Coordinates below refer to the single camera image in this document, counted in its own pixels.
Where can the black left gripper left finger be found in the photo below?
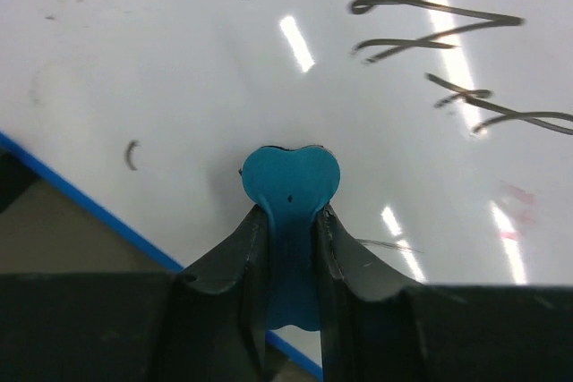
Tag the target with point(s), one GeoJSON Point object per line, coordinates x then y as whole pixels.
{"type": "Point", "coordinates": [214, 324]}

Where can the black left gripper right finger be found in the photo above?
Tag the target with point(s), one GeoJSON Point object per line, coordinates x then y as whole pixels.
{"type": "Point", "coordinates": [367, 325]}

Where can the blue heart-shaped eraser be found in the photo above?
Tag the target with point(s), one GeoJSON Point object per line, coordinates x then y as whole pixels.
{"type": "Point", "coordinates": [292, 186]}

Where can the blue-framed whiteboard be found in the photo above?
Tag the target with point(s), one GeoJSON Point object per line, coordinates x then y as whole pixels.
{"type": "Point", "coordinates": [451, 121]}

